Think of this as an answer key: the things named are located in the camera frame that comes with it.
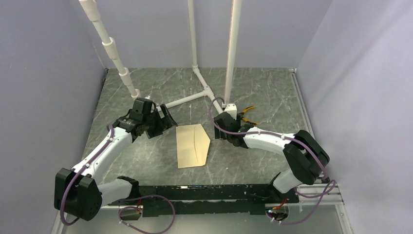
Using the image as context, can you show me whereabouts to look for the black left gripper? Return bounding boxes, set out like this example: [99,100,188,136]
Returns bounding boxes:
[143,104,177,139]

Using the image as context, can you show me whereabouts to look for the tan paper envelope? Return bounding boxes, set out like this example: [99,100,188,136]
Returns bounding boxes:
[176,124,210,169]

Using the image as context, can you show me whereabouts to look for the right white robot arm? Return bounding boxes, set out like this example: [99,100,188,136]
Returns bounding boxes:
[213,112,330,202]

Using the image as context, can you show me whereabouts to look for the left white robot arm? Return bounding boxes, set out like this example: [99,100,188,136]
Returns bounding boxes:
[54,97,177,226]

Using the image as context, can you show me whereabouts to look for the white PVC pipe frame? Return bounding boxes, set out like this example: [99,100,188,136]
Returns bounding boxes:
[77,0,243,104]

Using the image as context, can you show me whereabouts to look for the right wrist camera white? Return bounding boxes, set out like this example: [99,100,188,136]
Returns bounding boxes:
[224,103,238,120]

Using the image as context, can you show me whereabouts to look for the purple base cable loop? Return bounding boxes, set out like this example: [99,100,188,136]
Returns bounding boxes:
[118,195,176,234]

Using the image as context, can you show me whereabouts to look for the yellow handled pliers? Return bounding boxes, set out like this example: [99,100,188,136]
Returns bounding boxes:
[238,106,260,127]

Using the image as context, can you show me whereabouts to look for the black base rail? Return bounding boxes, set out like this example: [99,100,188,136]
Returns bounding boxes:
[111,184,299,217]

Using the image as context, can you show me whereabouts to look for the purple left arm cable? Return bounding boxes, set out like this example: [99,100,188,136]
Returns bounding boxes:
[60,122,117,226]

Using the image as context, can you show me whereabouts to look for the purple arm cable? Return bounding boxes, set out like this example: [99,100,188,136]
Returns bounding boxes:
[208,97,337,226]
[60,122,117,226]

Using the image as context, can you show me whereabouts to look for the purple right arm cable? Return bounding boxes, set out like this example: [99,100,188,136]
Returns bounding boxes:
[208,97,337,226]

